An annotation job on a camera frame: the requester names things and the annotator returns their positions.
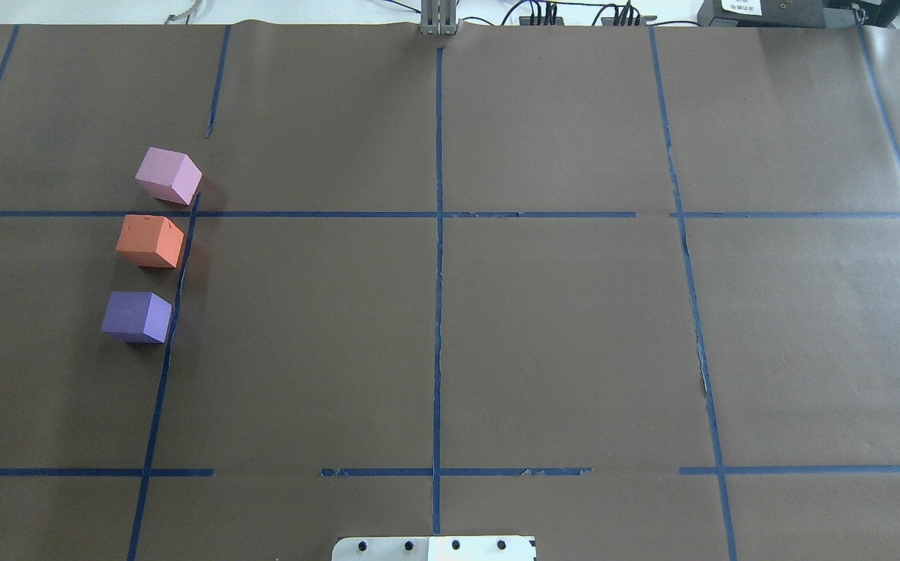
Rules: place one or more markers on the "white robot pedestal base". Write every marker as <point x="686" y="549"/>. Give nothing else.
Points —
<point x="452" y="547"/>

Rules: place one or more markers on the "black power strip left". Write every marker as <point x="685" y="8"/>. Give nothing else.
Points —
<point x="541" y="20"/>

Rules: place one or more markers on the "black computer box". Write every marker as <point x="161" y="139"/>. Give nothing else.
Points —
<point x="797" y="14"/>

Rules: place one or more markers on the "black power strip right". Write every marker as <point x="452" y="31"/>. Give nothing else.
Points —
<point x="627" y="21"/>

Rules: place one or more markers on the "purple foam cube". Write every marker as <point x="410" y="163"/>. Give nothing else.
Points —
<point x="137" y="317"/>

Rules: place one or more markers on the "black power strip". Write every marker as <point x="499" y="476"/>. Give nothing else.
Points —
<point x="541" y="20"/>
<point x="627" y="21"/>

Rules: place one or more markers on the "aluminium frame post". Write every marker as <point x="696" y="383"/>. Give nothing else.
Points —
<point x="438" y="17"/>

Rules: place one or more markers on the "orange foam cube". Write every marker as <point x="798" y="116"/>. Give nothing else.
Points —
<point x="150" y="241"/>

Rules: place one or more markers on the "pink foam cube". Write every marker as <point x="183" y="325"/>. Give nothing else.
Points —
<point x="169" y="176"/>

